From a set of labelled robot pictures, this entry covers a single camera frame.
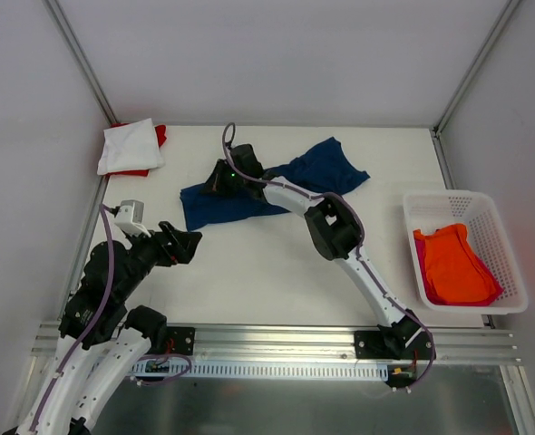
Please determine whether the blue printed t shirt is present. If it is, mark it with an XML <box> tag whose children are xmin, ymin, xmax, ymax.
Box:
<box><xmin>180</xmin><ymin>137</ymin><xmax>370</xmax><ymax>231</ymax></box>

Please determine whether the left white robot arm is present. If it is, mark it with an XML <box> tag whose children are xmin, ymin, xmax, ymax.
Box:
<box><xmin>10</xmin><ymin>220</ymin><xmax>202</xmax><ymax>434</ymax></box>

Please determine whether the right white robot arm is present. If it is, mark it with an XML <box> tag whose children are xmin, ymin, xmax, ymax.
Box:
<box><xmin>203</xmin><ymin>141</ymin><xmax>435</xmax><ymax>361</ymax></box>

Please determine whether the folded red t shirt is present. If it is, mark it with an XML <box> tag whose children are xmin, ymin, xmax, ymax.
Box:
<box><xmin>108</xmin><ymin>124</ymin><xmax>167</xmax><ymax>178</ymax></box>

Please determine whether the folded white t shirt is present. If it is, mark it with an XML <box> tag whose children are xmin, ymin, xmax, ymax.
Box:
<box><xmin>97</xmin><ymin>118</ymin><xmax>165</xmax><ymax>176</ymax></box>

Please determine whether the orange t shirt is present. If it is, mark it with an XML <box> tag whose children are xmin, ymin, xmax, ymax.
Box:
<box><xmin>412</xmin><ymin>222</ymin><xmax>500</xmax><ymax>304</ymax></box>

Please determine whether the white plastic basket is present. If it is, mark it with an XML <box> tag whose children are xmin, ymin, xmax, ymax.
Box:
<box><xmin>403</xmin><ymin>189</ymin><xmax>529</xmax><ymax>315</ymax></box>

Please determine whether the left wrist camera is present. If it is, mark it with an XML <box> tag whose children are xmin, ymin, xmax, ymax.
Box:
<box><xmin>114</xmin><ymin>199</ymin><xmax>151</xmax><ymax>237</ymax></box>

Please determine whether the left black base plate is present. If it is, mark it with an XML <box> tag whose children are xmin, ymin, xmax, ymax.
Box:
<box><xmin>160</xmin><ymin>325</ymin><xmax>196</xmax><ymax>356</ymax></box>

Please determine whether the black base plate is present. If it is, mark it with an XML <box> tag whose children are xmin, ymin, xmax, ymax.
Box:
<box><xmin>354</xmin><ymin>330</ymin><xmax>435</xmax><ymax>361</ymax></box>
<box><xmin>160</xmin><ymin>325</ymin><xmax>196</xmax><ymax>356</ymax></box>

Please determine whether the white slotted cable duct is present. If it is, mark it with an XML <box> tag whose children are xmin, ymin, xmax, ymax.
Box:
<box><xmin>128</xmin><ymin>359</ymin><xmax>388</xmax><ymax>382</ymax></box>

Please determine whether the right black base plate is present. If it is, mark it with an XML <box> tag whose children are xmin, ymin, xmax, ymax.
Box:
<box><xmin>354</xmin><ymin>330</ymin><xmax>435</xmax><ymax>361</ymax></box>

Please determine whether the left aluminium frame post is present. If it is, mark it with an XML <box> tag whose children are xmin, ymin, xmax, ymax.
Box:
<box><xmin>43</xmin><ymin>0</ymin><xmax>119</xmax><ymax>124</ymax></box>

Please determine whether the aluminium frame post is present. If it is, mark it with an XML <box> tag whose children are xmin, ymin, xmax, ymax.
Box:
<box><xmin>433</xmin><ymin>0</ymin><xmax>522</xmax><ymax>139</ymax></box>
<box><xmin>43</xmin><ymin>0</ymin><xmax>119</xmax><ymax>124</ymax></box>

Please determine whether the aluminium mounting rail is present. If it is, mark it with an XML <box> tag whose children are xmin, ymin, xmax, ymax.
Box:
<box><xmin>30</xmin><ymin>320</ymin><xmax>520</xmax><ymax>365</ymax></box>

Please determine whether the right aluminium frame post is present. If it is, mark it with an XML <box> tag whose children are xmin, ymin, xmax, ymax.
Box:
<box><xmin>433</xmin><ymin>0</ymin><xmax>522</xmax><ymax>139</ymax></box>

